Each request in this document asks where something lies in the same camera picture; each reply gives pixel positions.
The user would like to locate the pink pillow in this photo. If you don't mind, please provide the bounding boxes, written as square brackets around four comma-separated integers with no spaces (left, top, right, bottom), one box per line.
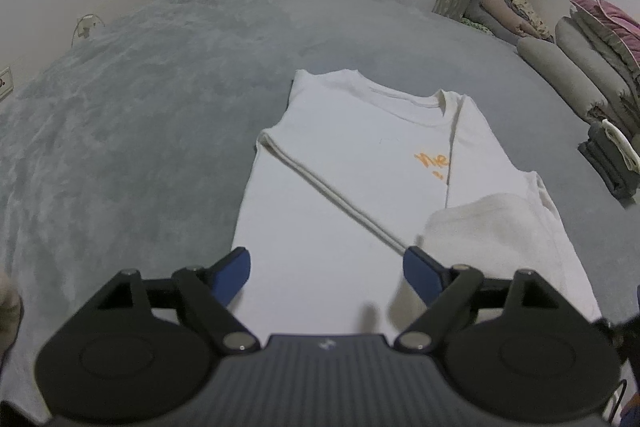
[568,0,640,72]

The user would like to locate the cream folded cloth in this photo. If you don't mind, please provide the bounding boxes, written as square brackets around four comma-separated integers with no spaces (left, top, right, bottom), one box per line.
[602,119,636,168]

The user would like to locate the white t-shirt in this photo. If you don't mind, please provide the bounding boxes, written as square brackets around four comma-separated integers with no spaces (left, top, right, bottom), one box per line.
[231,68,603,338]

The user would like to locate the beige garment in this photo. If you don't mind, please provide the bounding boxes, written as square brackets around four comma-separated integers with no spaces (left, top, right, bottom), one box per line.
[0,269,25,353]

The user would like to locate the floral folded quilt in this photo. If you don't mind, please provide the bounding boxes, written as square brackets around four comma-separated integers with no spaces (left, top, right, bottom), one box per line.
[502,0,553,40]

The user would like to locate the stacked grey quilt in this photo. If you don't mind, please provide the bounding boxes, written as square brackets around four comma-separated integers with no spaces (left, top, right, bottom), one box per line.
[554,9,640,132]

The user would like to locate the dark grey folded clothes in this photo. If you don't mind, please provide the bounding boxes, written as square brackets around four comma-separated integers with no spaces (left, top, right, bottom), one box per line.
[579,119,640,208]

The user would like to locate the white wall cable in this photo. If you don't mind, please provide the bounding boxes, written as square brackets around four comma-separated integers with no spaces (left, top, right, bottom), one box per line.
[72,13,103,48]

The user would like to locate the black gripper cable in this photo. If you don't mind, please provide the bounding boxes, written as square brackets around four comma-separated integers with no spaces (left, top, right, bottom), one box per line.
[602,379,631,425]

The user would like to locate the grey bed blanket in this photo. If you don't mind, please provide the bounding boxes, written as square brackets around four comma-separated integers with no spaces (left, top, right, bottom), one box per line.
[0,0,640,427]

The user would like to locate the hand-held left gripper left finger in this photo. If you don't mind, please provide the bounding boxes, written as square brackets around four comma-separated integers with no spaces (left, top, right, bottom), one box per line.
[95,246,262,354]

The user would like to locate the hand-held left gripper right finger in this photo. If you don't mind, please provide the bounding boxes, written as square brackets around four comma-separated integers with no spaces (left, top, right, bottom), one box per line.
[396,246,561,354]

